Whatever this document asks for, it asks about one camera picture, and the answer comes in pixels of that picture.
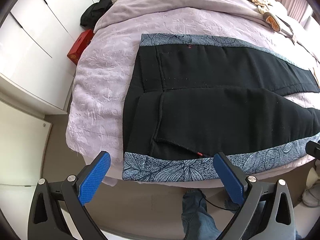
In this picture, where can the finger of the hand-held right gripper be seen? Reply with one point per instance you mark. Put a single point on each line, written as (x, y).
(314, 150)

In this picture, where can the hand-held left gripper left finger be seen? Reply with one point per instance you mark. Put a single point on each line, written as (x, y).
(95, 177)

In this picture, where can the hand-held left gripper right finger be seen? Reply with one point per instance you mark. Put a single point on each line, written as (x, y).
(230, 180)

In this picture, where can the black pants grey patterned trim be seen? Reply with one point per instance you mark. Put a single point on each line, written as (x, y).
(200, 92)

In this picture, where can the white shoe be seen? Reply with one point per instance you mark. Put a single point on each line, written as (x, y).
(311, 195)

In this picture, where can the person's blue jeans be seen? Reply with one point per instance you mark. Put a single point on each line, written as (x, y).
(197, 217)

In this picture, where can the white cabinet door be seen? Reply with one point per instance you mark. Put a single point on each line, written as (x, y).
(20, 142)

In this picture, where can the lilac embossed bed blanket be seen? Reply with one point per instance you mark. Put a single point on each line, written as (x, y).
(105, 80)

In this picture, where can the red box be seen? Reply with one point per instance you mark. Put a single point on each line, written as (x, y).
(80, 46)

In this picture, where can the beige cloth with orange lining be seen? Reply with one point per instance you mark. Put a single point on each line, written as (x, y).
(272, 21)

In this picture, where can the pink curtain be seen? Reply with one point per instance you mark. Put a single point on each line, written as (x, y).
(297, 7)

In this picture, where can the white wardrobe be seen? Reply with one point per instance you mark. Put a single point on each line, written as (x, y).
(37, 30)

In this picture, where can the black bag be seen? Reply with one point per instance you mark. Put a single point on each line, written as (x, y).
(96, 12)

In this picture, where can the smooth grey-lilac duvet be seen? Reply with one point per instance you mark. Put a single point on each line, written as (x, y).
(175, 2)

